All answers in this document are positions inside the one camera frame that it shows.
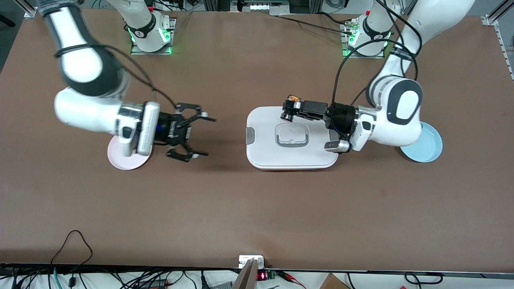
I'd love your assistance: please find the orange black push switch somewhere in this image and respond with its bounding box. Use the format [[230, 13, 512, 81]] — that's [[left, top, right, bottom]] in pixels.
[[281, 95, 301, 122]]

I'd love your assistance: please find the pink round plate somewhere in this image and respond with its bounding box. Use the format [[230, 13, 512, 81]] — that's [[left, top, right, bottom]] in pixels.
[[107, 134, 153, 171]]

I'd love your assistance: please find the light blue round plate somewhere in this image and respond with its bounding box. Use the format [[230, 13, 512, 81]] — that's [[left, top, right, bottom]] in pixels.
[[400, 122, 443, 163]]

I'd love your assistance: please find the white lit device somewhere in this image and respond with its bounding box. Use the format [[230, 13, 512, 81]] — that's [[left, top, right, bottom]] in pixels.
[[249, 2, 290, 11]]

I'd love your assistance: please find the grey aluminium bar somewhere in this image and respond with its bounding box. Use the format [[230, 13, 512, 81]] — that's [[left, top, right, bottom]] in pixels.
[[231, 259, 259, 289]]

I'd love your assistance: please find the red black clip lead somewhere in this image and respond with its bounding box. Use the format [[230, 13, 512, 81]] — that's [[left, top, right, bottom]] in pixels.
[[277, 271, 306, 288]]

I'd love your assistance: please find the brown cardboard piece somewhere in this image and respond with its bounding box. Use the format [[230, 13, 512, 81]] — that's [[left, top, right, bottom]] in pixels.
[[319, 273, 352, 289]]

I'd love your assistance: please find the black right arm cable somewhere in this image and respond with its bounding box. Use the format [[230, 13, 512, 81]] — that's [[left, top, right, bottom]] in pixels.
[[54, 43, 179, 112]]

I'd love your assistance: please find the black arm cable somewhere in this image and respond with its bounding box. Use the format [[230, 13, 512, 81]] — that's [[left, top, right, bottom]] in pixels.
[[54, 43, 179, 112], [332, 0, 423, 107]]

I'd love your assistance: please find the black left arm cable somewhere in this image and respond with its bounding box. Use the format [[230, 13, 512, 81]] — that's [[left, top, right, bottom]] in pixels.
[[332, 0, 423, 107]]

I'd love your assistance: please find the white lunch box grey handle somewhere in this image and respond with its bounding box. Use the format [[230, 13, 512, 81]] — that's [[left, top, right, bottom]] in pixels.
[[246, 106, 339, 171]]

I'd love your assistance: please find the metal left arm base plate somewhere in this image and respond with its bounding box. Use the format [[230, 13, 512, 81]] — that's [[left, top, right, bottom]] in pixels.
[[341, 22, 386, 59]]

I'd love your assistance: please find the black cable across table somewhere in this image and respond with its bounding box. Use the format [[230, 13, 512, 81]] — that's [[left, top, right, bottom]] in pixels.
[[276, 14, 358, 37]]

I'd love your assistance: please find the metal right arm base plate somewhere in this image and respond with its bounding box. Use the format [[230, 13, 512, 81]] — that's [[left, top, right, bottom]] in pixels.
[[131, 18, 176, 55]]

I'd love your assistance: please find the aluminium frame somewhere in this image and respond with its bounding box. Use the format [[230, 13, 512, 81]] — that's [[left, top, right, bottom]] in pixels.
[[203, 0, 324, 16]]

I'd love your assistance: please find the silver metal bracket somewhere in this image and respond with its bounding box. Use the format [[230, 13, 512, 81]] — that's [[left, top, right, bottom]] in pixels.
[[239, 255, 265, 269]]

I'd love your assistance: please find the black looped cable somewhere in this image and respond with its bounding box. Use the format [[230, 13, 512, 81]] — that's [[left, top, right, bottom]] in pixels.
[[50, 230, 94, 277]]

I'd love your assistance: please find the black flat coiled cable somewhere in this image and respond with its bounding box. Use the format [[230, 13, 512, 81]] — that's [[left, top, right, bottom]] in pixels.
[[404, 272, 444, 285]]

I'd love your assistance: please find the aluminium edge rail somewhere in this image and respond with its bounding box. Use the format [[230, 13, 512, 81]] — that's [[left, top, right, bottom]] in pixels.
[[481, 0, 514, 83]]

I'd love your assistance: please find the aluminium corner bracket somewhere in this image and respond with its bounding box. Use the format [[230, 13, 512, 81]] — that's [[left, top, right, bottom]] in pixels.
[[14, 0, 39, 18]]

